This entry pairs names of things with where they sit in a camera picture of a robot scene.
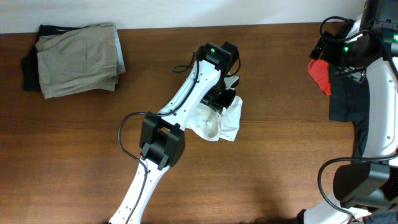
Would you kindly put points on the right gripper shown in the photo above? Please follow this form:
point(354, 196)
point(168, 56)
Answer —
point(329, 55)

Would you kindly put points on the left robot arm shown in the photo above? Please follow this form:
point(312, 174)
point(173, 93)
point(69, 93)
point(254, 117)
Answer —
point(162, 141)

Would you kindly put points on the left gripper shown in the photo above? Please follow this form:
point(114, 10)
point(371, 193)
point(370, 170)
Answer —
point(219, 104)

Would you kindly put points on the black garment in pile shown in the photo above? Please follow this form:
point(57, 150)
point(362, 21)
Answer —
point(349, 102)

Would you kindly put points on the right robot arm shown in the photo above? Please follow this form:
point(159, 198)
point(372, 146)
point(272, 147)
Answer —
point(363, 74)

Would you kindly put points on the white robot print t-shirt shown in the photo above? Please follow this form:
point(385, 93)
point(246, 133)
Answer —
point(212, 126)

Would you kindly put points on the folded khaki trousers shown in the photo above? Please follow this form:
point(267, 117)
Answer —
point(79, 60)

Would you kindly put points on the red garment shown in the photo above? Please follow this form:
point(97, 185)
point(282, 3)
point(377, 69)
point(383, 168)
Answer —
point(319, 71)

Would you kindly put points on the folded light blue garment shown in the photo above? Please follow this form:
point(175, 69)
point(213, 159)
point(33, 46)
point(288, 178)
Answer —
point(121, 66)

